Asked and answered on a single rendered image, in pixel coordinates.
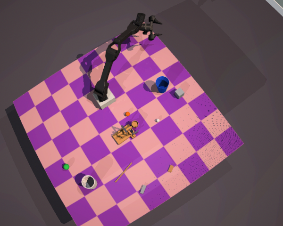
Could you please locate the blue cup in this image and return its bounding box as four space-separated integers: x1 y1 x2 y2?
156 76 169 93

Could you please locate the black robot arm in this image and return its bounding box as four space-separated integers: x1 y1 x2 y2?
94 13 145 102

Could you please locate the green ball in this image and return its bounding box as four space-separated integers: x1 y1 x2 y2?
63 164 69 170

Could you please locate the white mug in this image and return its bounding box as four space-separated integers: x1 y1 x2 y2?
82 175 97 190

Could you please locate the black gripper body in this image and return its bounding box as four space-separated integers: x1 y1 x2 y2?
142 16 155 41

